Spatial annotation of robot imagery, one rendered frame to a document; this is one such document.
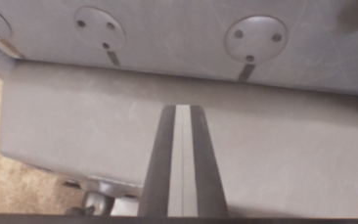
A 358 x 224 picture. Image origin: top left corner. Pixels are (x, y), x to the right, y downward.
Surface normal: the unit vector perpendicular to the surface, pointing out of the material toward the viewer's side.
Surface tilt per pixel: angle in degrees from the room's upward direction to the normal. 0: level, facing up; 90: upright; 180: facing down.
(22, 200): 0
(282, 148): 32
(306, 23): 90
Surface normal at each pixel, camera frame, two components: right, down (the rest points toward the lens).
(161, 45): -0.21, 0.86
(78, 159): -0.18, 0.04
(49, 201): -0.09, -0.49
